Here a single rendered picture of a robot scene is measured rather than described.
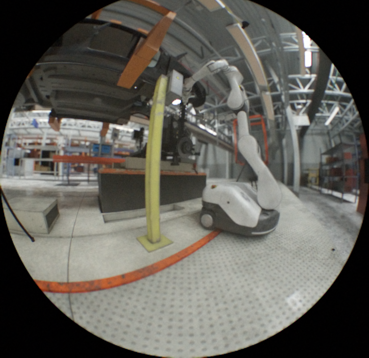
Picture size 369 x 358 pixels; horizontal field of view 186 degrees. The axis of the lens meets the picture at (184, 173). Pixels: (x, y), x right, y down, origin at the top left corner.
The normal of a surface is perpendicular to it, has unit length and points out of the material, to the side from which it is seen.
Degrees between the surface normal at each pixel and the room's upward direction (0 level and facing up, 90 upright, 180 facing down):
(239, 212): 90
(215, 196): 91
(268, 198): 90
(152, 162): 90
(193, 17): 180
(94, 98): 106
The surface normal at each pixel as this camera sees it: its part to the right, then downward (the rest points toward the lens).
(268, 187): -0.70, -0.02
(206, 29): -0.03, 1.00
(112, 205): 0.71, 0.02
